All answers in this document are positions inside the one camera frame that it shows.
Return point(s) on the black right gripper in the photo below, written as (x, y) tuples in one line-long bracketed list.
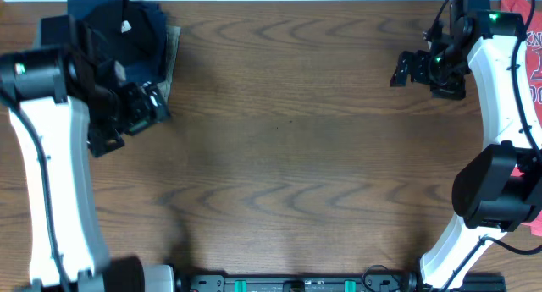
[(420, 60)]

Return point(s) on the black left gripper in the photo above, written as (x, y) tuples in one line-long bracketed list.
[(141, 116)]

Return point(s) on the black t-shirt with logo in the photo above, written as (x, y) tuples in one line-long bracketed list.
[(127, 38)]

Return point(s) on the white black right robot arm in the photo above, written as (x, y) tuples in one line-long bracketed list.
[(501, 187)]

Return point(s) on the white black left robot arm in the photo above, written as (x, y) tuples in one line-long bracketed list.
[(65, 110)]

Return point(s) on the folded navy blue garment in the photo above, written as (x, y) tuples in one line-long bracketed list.
[(148, 63)]

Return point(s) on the folded beige garment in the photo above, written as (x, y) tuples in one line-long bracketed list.
[(172, 46)]

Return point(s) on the folded grey garment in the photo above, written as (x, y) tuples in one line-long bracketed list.
[(37, 40)]

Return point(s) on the red printed t-shirt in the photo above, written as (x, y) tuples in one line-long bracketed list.
[(533, 53)]

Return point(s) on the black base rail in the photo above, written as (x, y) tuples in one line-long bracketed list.
[(374, 281)]

